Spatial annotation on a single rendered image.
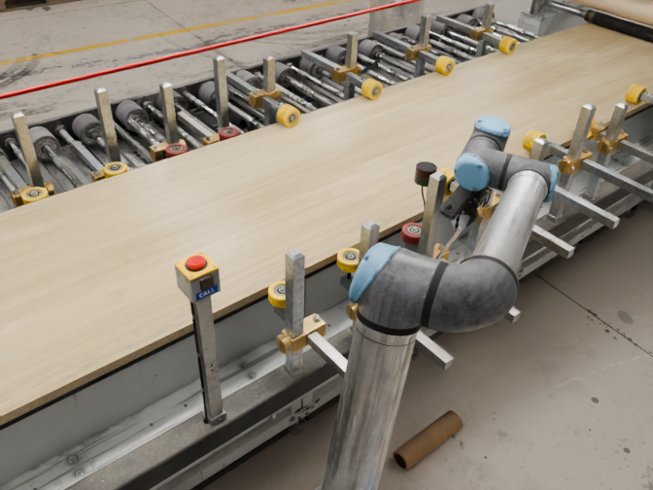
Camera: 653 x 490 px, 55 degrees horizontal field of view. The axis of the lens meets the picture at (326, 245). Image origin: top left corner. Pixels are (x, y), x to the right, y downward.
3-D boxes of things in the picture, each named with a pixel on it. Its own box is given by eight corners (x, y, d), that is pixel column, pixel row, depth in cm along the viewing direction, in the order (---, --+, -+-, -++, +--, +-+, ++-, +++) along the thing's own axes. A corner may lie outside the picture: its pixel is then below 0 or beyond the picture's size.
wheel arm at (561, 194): (617, 226, 198) (621, 217, 196) (611, 229, 196) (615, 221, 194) (494, 160, 228) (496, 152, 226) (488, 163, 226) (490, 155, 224)
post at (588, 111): (560, 219, 240) (598, 104, 211) (554, 223, 239) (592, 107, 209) (552, 215, 243) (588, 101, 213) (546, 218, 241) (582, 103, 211)
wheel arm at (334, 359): (386, 406, 155) (387, 396, 152) (375, 413, 153) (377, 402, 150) (283, 308, 181) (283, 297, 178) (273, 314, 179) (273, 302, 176)
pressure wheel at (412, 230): (428, 258, 203) (432, 229, 196) (410, 267, 199) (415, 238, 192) (410, 245, 208) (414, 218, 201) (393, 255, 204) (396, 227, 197)
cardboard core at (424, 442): (463, 420, 240) (408, 462, 224) (461, 432, 245) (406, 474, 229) (448, 406, 245) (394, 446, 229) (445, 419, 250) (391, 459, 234)
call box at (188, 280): (222, 294, 136) (219, 266, 131) (192, 307, 132) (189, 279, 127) (205, 276, 140) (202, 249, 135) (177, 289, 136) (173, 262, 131)
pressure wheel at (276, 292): (297, 308, 182) (297, 279, 175) (294, 329, 176) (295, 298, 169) (270, 307, 182) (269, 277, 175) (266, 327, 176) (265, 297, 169)
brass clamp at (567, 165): (590, 165, 230) (594, 154, 227) (568, 177, 223) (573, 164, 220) (575, 158, 233) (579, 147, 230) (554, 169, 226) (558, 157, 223)
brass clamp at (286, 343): (326, 336, 173) (327, 324, 170) (288, 359, 166) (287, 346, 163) (313, 324, 176) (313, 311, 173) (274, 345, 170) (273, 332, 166)
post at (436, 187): (425, 300, 202) (448, 174, 173) (417, 304, 201) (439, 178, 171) (417, 295, 205) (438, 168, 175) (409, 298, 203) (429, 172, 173)
